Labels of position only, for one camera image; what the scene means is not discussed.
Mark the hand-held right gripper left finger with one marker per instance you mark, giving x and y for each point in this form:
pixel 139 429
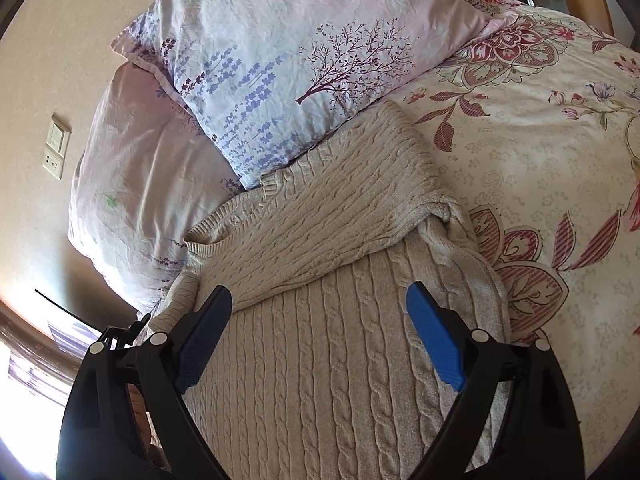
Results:
pixel 202 337

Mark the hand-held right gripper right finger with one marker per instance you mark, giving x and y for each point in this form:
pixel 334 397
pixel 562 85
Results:
pixel 436 337

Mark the pale pink pillow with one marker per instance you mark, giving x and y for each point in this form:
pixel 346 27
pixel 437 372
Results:
pixel 145 180

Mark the floral bed cover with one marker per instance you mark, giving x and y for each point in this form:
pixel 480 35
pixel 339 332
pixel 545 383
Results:
pixel 540 160

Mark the tree print pillow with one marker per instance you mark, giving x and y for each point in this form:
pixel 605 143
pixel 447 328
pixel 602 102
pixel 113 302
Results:
pixel 300 60

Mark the white wall socket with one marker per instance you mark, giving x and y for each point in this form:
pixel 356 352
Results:
pixel 54 164

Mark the white wall switch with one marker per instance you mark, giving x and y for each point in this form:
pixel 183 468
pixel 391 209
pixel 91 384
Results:
pixel 58 135

